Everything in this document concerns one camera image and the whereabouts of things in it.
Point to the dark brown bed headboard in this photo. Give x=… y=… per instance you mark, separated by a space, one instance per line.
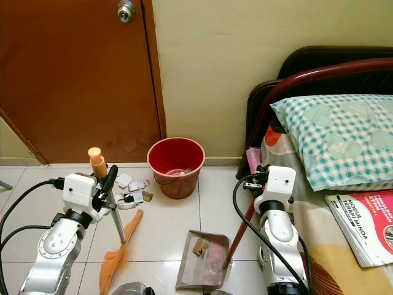
x=331 y=54

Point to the red and white book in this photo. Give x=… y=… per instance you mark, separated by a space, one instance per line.
x=362 y=224

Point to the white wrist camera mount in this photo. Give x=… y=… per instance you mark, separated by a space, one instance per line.
x=78 y=192
x=279 y=179

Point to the grey metal rod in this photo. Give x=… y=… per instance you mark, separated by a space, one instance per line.
x=5 y=184

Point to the white and red paper scrap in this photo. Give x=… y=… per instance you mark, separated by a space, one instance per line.
x=140 y=185

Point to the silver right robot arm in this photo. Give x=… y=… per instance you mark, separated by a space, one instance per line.
x=279 y=236

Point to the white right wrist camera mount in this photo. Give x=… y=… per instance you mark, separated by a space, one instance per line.
x=279 y=179

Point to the maroon curved bed rail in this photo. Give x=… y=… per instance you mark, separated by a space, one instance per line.
x=319 y=72

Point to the small brown cardboard scrap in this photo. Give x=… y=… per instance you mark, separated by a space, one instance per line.
x=147 y=196

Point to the brown wooden door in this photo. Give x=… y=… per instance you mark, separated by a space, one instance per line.
x=73 y=80

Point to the silver round door knob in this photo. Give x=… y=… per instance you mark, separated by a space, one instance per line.
x=126 y=11

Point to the orange bristle broom silver pole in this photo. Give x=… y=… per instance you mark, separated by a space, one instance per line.
x=96 y=163

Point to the white and black paper scrap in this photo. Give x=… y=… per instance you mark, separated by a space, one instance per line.
x=132 y=198

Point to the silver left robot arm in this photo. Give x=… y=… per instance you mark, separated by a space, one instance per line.
x=58 y=247

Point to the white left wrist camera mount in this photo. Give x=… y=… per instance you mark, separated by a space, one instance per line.
x=78 y=192

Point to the green checked pillow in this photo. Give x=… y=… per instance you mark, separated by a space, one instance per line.
x=338 y=135

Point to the patterned bed sheet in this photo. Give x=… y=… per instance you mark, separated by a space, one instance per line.
x=338 y=273

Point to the red plastic bucket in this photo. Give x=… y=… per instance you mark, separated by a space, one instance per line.
x=175 y=185

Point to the plain white paper scrap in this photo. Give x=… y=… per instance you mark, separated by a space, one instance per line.
x=124 y=180

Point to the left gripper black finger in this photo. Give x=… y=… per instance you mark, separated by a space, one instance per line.
x=110 y=178

